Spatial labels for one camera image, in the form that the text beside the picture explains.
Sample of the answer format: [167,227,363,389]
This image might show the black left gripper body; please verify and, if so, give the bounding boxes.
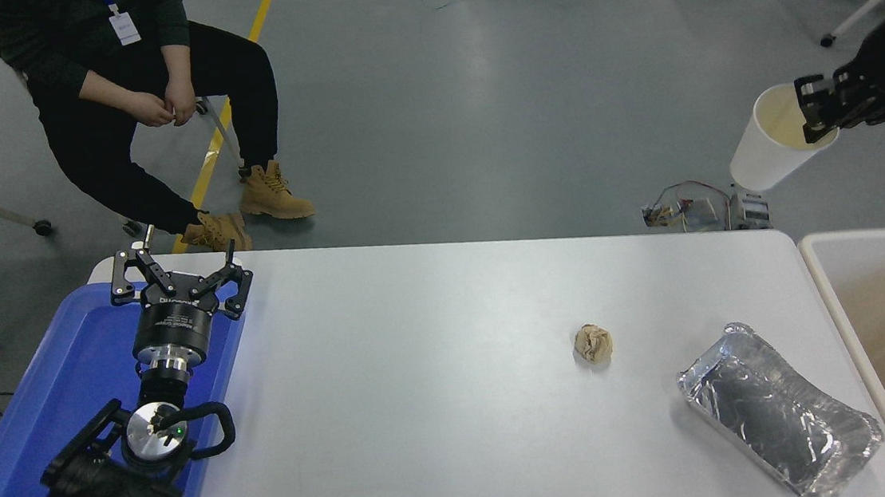
[128,289,217,366]

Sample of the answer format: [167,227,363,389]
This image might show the white paper cup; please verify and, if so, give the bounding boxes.
[722,78,844,194]

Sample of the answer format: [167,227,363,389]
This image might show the person's right hand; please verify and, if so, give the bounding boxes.
[131,92,176,131]

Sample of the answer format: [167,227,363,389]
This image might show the person's left hand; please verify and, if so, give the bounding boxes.
[162,77,199,128]

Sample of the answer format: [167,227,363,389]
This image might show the blue plastic tray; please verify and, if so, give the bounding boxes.
[0,270,263,497]

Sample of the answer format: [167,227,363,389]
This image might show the small grey electronic box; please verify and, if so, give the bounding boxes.
[721,184,772,234]

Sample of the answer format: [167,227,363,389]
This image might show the person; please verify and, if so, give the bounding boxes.
[0,0,320,274]

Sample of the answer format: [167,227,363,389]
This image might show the silver foil tray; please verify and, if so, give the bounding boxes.
[674,310,885,497]

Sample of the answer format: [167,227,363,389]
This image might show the crumpled tan paper ball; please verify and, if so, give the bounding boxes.
[573,322,615,366]

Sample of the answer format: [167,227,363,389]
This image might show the wire bundle with circuit boards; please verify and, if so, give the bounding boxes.
[639,178,733,233]

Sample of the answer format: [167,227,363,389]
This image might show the white ID badge with lanyard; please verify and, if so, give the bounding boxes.
[97,0,143,49]

